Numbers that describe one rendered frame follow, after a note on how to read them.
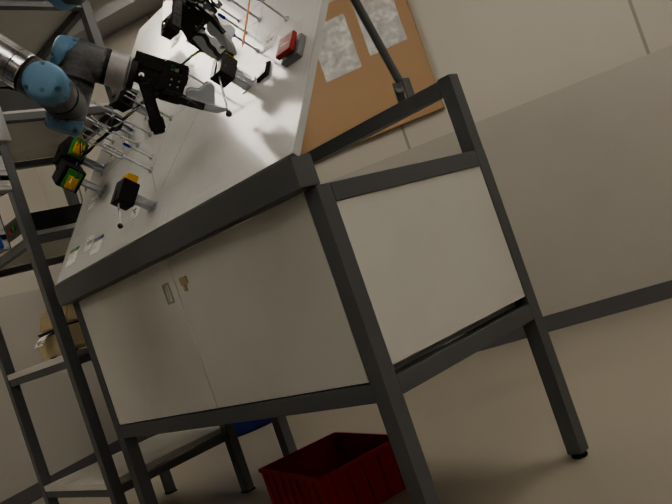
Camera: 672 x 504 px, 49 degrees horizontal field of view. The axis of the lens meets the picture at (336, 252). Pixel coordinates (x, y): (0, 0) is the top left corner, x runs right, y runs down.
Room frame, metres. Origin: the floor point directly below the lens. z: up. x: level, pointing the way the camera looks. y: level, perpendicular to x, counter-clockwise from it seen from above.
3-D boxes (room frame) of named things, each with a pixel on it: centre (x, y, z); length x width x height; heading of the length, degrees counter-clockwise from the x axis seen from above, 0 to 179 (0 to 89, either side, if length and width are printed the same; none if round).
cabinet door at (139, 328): (2.04, 0.59, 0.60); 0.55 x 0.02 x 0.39; 44
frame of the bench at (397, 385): (2.04, 0.19, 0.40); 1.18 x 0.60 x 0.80; 44
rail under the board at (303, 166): (1.83, 0.42, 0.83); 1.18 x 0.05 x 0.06; 44
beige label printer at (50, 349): (2.52, 0.88, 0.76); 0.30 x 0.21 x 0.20; 138
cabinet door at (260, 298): (1.64, 0.21, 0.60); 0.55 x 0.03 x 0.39; 44
